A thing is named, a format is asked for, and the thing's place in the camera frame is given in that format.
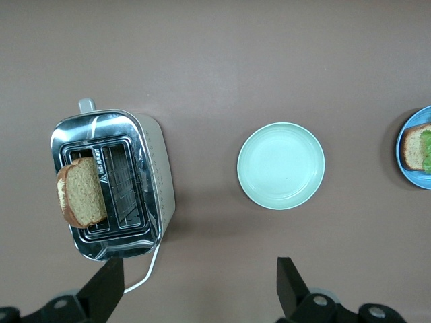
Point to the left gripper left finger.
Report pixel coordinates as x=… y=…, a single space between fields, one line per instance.
x=101 y=289

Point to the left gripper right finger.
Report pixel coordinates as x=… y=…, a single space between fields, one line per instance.
x=289 y=289

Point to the brown bread slice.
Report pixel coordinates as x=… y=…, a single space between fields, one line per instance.
x=84 y=191
x=412 y=148

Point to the green lettuce leaf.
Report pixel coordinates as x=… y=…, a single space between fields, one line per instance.
x=427 y=151

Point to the pale green plate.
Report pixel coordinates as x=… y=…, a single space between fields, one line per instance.
x=281 y=166

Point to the blue plate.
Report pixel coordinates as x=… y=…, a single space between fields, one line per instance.
x=417 y=180

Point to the beige chrome toaster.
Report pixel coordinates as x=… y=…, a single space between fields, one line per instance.
x=158 y=175

